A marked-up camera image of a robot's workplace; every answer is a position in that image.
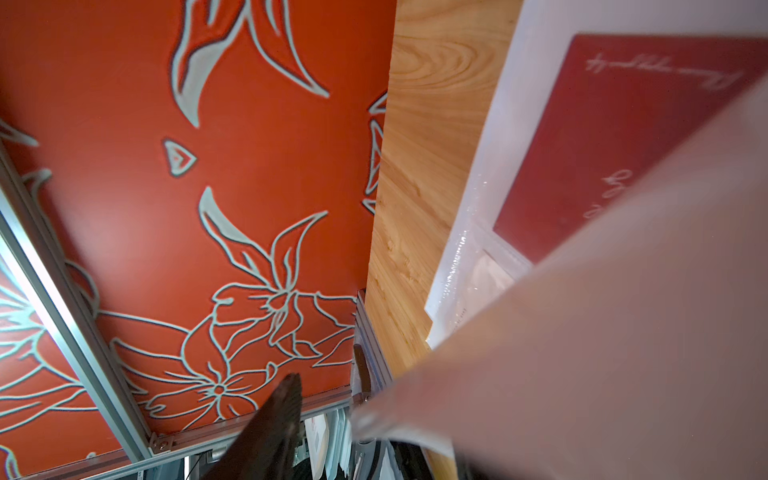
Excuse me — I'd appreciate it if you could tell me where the white card red chinese text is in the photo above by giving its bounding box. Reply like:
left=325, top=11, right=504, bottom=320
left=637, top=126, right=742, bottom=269
left=456, top=254, right=514, bottom=323

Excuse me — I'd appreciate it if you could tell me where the red card white script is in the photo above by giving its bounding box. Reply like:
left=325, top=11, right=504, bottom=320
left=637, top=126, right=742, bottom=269
left=494, top=34, right=767, bottom=263

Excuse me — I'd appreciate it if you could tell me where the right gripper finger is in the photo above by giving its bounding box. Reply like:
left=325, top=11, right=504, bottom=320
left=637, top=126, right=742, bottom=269
left=203, top=373, right=302, bottom=480

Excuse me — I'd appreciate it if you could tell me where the white photo album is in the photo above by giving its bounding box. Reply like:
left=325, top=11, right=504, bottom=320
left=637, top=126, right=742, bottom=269
left=350, top=0, right=768, bottom=480

